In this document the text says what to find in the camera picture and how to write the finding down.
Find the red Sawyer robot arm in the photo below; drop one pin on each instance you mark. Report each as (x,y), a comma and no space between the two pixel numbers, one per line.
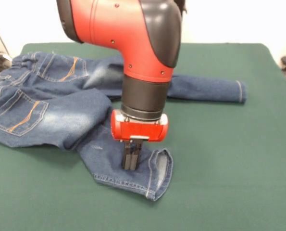
(123,36)

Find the dark green table cloth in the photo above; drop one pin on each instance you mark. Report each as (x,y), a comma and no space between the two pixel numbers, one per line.
(229,156)

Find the blue denim jeans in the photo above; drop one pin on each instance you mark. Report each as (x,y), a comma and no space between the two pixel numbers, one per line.
(61,108)

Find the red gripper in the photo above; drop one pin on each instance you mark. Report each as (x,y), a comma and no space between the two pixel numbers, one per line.
(138,131)

